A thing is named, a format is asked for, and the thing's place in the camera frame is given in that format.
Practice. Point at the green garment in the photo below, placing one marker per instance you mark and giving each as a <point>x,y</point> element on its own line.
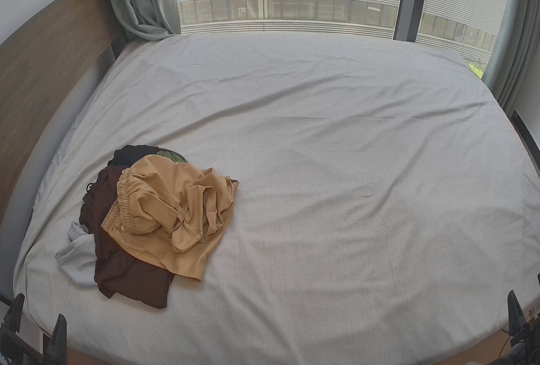
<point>173,155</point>

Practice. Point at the black garment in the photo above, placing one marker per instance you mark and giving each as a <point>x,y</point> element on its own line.
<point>126,154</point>

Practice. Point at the tan shorts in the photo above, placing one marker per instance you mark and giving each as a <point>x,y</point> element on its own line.
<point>168,203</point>

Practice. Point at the pale grey garment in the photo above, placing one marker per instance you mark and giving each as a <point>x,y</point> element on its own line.
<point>78,262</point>

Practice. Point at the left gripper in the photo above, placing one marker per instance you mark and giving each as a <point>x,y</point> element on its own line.
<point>12,350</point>

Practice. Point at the brown garment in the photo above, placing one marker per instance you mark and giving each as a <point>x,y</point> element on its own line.
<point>126,279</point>

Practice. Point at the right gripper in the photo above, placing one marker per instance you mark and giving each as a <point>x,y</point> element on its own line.
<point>527,348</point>

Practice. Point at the bed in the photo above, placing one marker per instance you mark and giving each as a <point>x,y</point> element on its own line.
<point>320,135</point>

